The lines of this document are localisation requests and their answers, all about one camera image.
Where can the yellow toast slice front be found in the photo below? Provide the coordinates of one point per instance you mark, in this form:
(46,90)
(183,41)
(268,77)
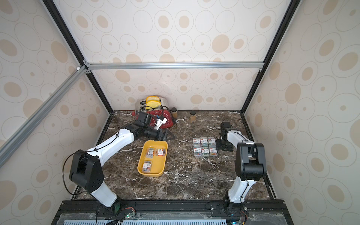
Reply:
(152,104)

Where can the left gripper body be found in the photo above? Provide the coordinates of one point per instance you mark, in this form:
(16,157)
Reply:
(153,133)

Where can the left spice jar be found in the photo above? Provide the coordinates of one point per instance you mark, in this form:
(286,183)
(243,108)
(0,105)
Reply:
(174,113)

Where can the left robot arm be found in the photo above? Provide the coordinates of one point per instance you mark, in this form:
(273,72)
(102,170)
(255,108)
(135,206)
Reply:
(86,167)

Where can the horizontal aluminium rail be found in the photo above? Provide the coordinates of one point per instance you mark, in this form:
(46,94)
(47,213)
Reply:
(176,65)

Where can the yellow toast slice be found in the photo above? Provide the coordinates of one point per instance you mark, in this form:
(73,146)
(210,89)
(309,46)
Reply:
(152,98)
(152,104)

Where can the paper clip box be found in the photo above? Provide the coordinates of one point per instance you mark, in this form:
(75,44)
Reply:
(205,151)
(204,141)
(150,153)
(213,151)
(160,152)
(147,166)
(211,141)
(197,151)
(196,141)

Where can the red toaster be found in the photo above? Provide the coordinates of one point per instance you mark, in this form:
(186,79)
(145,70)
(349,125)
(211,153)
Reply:
(164,110)

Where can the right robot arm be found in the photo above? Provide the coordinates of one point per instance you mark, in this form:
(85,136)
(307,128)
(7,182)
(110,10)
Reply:
(250,160)

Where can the spice jar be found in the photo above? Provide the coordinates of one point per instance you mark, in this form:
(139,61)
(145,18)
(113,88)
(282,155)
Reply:
(174,113)
(193,116)

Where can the yellow storage tray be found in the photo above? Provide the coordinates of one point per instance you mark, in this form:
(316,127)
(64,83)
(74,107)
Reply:
(153,158)

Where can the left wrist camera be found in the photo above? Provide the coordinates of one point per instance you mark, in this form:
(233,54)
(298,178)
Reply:
(160,121)

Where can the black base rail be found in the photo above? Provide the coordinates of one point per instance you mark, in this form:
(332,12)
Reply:
(251,212)

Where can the left aluminium rail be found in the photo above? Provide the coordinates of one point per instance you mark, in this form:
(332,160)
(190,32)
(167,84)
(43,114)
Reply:
(16,140)

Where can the yellow toast slice rear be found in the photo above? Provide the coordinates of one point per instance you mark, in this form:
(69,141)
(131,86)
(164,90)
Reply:
(152,98)

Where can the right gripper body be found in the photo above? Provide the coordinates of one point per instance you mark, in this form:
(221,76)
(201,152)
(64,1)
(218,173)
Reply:
(223,144)

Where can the right spice jar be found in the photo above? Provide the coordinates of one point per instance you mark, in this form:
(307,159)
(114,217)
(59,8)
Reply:
(193,116)

